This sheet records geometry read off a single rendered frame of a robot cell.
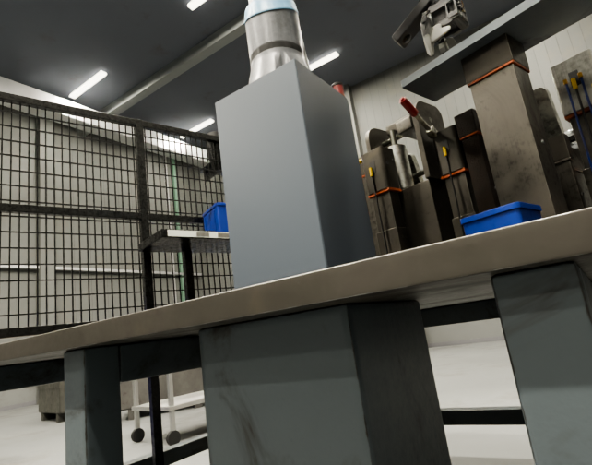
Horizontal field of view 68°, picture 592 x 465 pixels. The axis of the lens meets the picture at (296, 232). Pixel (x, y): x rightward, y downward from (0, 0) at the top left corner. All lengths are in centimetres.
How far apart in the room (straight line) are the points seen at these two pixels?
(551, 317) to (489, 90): 61
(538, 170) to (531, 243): 48
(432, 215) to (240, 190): 54
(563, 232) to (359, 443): 36
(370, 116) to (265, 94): 1003
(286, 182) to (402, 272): 33
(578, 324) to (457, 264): 12
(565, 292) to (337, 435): 34
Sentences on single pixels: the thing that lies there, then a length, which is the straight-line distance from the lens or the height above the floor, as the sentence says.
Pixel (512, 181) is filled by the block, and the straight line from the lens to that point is 95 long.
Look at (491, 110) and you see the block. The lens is 100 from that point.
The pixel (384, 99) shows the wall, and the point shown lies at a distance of 1084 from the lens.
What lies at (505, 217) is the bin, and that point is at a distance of 82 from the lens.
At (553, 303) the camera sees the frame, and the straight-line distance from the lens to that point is 49.
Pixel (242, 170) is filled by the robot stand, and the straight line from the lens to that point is 82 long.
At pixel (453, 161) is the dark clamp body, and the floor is 99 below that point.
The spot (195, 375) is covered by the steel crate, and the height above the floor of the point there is 35.
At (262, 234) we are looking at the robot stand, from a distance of 77.
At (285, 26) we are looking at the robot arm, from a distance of 98.
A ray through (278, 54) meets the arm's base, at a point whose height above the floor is 116.
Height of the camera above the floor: 63
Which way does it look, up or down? 13 degrees up
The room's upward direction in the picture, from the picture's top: 8 degrees counter-clockwise
